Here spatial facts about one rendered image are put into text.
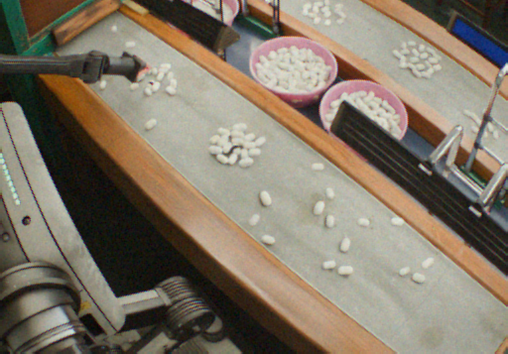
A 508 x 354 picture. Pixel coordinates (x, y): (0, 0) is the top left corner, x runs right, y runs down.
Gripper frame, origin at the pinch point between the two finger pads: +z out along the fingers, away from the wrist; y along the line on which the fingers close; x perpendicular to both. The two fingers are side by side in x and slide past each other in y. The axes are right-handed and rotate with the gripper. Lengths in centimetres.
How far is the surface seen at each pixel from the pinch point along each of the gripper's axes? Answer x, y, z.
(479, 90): -45, -76, 65
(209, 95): -0.2, -16.9, 12.4
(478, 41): -59, -77, 28
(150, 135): 14.0, -15.8, -3.9
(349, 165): -7, -63, 17
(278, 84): -11.0, -27.1, 26.5
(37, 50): 15, 47, -16
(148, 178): 19.1, -29.1, -13.5
